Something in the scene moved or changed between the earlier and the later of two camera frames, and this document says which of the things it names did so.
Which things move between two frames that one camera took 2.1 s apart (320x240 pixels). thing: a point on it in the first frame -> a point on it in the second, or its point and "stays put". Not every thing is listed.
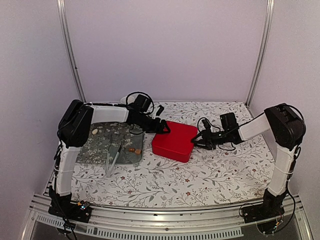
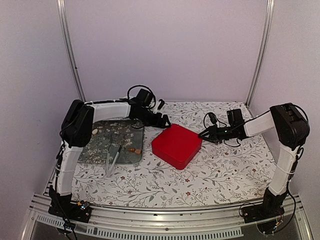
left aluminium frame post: (68, 48) stays put
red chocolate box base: (178, 148) -> (178, 165)
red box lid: (176, 144) stays put
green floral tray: (105, 133) stays put
